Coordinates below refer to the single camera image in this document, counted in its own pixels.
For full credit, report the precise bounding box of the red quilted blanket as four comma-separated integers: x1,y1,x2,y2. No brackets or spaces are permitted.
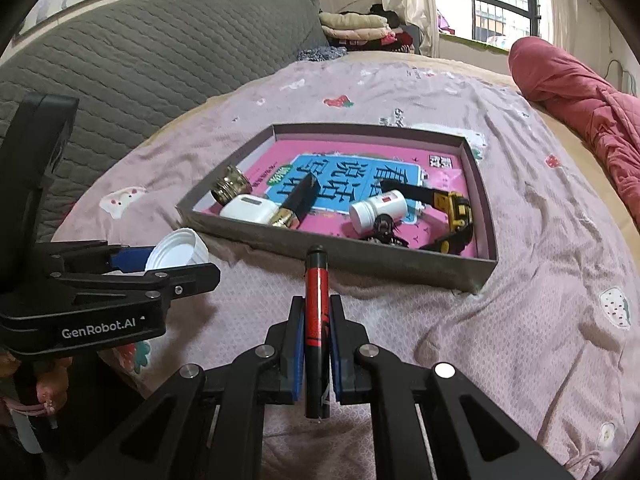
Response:
508,36,640,216

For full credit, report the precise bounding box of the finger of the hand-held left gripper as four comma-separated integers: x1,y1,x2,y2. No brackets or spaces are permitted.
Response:
50,262,222,307
35,241,156,273

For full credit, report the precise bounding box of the red and black marker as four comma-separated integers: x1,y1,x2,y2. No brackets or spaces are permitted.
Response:
304,245,332,420

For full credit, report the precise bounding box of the white earbuds case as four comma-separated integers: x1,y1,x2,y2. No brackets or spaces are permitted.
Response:
219,195,280,223

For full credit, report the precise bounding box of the dark blue knitted cloth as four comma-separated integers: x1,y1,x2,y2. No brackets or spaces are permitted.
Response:
297,46,347,63

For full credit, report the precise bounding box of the white plastic lid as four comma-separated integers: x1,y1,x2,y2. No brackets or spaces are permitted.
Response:
145,227,210,273

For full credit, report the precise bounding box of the pink and blue book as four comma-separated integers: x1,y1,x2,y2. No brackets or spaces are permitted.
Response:
192,141,478,258

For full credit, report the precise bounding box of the grey quilted sofa cover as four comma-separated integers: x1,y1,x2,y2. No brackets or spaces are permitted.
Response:
0,0,328,241

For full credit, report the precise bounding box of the small black clip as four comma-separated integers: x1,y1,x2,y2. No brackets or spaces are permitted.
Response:
360,212,411,248

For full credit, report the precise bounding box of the threaded metal cap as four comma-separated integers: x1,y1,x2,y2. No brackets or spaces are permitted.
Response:
210,165,253,206

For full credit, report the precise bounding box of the white pill bottle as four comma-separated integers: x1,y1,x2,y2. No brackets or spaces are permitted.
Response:
349,190,408,235

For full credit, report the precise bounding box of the pink clothing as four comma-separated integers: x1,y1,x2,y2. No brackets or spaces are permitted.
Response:
0,355,68,416

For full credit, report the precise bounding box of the pile of folded clothes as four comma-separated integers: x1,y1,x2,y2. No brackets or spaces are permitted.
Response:
319,4,426,53

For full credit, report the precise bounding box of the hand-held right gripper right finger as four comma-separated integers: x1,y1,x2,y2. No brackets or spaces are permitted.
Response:
327,294,576,480

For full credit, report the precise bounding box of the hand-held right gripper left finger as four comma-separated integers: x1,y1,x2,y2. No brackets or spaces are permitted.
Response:
65,296,307,480

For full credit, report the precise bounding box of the black lipstick tube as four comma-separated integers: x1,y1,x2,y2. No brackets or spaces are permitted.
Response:
270,172,322,231

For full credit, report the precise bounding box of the pink printed bedsheet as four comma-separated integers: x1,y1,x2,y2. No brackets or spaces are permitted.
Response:
50,60,640,480

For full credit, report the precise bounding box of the grey cardboard box tray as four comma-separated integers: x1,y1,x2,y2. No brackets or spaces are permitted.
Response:
175,122,500,295

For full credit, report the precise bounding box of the yellow and black watch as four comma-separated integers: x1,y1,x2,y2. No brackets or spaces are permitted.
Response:
380,178,475,253

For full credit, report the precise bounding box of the white curtain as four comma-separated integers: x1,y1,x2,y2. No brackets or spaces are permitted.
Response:
380,0,441,58

